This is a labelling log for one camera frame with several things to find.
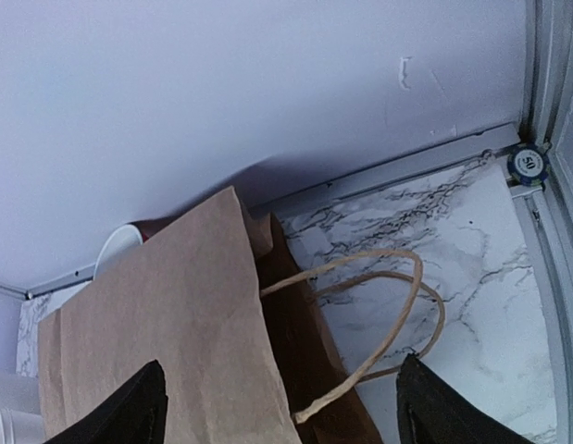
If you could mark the right aluminium frame post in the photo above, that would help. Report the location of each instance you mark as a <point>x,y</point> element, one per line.
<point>546,215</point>

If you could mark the blue poker chip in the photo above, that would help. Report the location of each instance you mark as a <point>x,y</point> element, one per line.
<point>528,165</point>

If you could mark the white round object behind box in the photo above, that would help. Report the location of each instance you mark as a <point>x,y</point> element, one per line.
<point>119,242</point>

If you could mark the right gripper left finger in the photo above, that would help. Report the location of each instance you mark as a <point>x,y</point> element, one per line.
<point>136,413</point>

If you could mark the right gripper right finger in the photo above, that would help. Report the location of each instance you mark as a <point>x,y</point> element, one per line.
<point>431,411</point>

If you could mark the brown cardboard box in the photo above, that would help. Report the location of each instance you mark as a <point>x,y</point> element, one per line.
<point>238,361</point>

